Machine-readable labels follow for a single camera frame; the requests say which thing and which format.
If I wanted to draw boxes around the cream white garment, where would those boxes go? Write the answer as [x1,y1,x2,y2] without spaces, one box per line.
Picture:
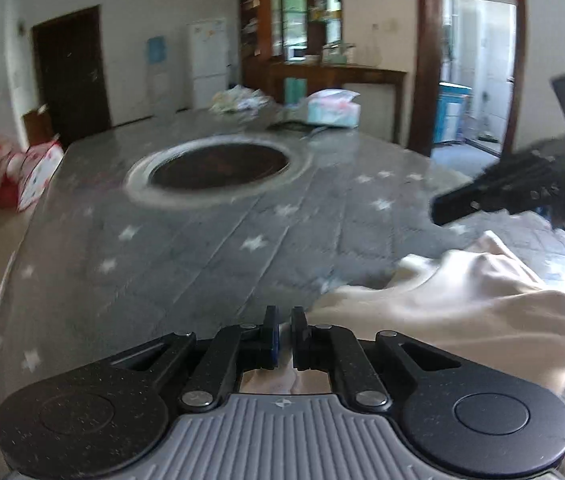
[239,228,565,396]

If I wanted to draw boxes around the blue cabinet in doorway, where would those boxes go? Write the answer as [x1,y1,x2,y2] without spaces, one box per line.
[433,81,471,144]

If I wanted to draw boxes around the grey star quilted table cover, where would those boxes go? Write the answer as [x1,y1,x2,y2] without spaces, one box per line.
[0,106,565,480]

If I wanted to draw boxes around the round induction cooktop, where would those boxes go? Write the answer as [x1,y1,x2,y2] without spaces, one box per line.
[124,133,313,210]

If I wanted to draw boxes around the tissue pack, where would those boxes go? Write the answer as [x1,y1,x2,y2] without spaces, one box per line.
[305,89,361,129]

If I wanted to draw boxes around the glass jars on table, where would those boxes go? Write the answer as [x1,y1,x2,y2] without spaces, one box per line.
[322,41,356,65]

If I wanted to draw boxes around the wooden side table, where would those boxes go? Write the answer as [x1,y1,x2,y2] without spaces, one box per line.
[263,62,407,143]

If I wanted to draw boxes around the crumpled patterned cloth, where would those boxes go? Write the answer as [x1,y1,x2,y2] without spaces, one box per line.
[210,84,272,114]

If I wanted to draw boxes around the water dispenser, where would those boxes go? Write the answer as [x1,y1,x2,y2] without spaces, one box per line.
[146,36,172,117]

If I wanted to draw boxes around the polka dot play tent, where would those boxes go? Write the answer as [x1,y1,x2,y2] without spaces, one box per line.
[0,138,64,211]

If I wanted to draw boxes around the right wooden display cabinet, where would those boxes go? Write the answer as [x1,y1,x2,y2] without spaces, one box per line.
[239,0,343,89]

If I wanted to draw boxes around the white refrigerator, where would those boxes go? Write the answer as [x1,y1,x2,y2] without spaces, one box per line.
[187,18,229,110]

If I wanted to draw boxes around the dark wooden door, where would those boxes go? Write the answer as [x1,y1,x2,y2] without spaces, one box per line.
[32,6,112,148]

